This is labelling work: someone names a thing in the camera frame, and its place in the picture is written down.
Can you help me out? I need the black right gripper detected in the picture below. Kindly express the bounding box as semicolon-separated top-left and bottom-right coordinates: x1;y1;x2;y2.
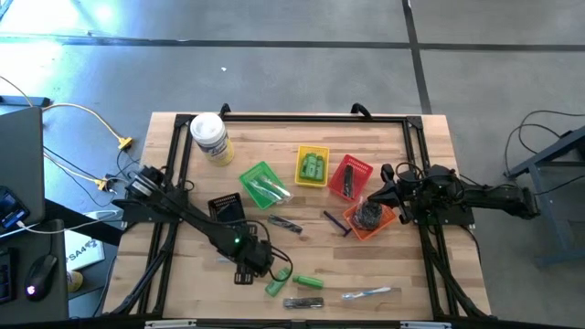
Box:
367;163;431;225

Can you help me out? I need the red plastic basket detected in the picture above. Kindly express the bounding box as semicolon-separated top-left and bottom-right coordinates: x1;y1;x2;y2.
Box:
327;154;375;204

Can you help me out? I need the white plastic bracket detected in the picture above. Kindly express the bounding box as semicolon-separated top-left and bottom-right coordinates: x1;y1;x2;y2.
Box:
400;321;452;329
144;319;197;329

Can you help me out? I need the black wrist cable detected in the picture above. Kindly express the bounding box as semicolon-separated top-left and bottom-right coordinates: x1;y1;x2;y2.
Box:
255;218;294;283
395;160;429;184

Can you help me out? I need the yellow round object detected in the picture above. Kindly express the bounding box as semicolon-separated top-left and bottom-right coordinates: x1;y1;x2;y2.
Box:
67;270;85;293

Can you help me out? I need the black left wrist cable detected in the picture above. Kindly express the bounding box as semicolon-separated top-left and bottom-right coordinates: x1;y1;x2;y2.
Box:
255;218;294;283

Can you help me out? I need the red white toothbrush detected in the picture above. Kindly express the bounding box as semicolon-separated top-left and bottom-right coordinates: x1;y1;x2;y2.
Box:
260;175;294;205

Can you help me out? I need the black computer mouse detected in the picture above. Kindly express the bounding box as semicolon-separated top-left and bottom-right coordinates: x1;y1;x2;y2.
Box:
23;253;59;302

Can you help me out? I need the black aluminium rig frame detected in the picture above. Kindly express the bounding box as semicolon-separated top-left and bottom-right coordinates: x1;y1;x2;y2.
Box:
102;112;493;321

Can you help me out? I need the blue-grey table frame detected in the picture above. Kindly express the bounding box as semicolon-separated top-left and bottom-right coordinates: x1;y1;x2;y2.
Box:
505;125;585;269

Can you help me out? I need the grey laptop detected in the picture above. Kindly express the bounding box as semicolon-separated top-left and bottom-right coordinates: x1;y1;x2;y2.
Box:
0;106;46;239

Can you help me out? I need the yellow plastic basket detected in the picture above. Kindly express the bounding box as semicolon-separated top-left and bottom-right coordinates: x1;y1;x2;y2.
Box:
294;144;331;189

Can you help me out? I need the black phone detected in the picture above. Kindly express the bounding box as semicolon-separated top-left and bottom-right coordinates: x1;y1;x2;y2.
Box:
0;185;31;232

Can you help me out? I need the white printed box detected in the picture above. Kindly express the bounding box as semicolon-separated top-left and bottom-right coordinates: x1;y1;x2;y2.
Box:
63;229;106;273

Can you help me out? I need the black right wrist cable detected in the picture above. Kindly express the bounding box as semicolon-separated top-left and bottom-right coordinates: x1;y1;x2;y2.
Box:
395;160;429;184

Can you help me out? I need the grey side desk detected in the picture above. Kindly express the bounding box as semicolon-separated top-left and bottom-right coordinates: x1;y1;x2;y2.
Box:
0;218;70;324

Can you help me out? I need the black keyboard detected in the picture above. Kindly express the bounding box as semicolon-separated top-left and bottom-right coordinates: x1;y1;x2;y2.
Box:
0;249;14;305

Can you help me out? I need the blue white toothbrush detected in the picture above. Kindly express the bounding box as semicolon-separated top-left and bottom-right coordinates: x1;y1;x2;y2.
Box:
340;286;393;302
248;178;285;202

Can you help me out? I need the round black bagged item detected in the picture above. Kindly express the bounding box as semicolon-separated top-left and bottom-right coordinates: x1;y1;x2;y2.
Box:
354;200;384;231
351;196;380;220

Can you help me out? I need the green plastic basket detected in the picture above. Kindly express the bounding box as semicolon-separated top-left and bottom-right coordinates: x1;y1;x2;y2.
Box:
238;160;293;211

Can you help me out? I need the black plastic basket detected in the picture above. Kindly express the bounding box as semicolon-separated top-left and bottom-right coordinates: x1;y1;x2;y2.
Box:
207;192;247;226

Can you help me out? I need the Lysol wipes canister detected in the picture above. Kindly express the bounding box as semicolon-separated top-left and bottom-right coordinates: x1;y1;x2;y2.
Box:
189;111;236;167

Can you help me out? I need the orange plastic basket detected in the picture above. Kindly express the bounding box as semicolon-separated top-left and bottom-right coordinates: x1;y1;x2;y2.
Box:
342;196;398;242

